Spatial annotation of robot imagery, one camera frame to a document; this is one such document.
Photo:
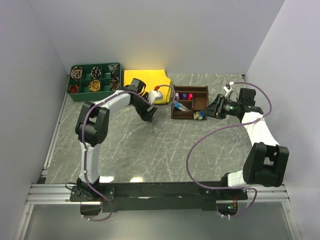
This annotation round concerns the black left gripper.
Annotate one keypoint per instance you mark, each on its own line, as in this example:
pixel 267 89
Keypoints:
pixel 145 114

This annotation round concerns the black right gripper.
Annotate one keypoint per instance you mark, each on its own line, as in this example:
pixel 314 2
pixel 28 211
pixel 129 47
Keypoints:
pixel 215 109

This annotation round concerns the pink highlighter marker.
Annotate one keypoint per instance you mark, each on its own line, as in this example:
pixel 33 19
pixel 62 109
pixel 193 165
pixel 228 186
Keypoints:
pixel 190 97

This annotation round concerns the clear blue ballpoint pen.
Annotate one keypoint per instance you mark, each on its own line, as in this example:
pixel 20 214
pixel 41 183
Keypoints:
pixel 180 104

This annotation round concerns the blue capped marker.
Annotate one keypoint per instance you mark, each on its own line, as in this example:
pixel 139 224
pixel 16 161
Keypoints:
pixel 180 108

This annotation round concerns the lilac highlighter marker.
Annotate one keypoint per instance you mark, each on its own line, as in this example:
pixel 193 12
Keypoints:
pixel 177 96

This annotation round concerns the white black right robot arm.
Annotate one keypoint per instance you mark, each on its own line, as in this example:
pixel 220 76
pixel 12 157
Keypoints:
pixel 267 159

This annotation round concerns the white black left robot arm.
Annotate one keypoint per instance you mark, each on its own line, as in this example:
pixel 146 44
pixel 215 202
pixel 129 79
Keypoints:
pixel 93 124

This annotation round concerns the brown wooden desk organizer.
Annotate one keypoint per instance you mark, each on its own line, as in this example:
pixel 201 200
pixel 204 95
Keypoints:
pixel 200 101

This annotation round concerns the yellow folded cloth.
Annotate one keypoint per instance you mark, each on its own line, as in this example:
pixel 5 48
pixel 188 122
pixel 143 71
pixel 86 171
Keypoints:
pixel 151 78

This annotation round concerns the brown dotted rolled tie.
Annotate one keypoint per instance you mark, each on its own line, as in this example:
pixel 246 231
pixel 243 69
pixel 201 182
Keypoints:
pixel 114 83

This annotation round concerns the grey rolled tie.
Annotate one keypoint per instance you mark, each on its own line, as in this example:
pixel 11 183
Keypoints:
pixel 114 69

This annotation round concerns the yellow brown rolled tie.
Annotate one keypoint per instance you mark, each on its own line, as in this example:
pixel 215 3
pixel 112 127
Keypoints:
pixel 94 86

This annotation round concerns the black patterned rolled tie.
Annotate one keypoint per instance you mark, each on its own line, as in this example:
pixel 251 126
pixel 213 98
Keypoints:
pixel 95 73

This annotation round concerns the green compartment tray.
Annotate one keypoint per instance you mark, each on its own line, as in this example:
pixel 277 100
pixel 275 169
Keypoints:
pixel 84 93

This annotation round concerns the red black rolled tie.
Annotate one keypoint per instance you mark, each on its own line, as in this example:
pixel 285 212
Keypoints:
pixel 73 89

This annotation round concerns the pink brown rolled tie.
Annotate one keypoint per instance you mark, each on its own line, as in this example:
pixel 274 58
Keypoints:
pixel 76 73

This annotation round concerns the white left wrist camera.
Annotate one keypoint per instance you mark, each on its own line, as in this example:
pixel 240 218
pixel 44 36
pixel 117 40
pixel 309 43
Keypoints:
pixel 154 95

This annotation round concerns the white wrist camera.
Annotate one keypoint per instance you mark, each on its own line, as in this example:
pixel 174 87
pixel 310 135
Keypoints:
pixel 228 89
pixel 154 95

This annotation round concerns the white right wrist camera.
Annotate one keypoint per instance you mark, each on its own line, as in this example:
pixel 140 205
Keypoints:
pixel 228 89

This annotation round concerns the aluminium frame rail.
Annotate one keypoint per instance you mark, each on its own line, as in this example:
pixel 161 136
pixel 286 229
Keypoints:
pixel 50 194

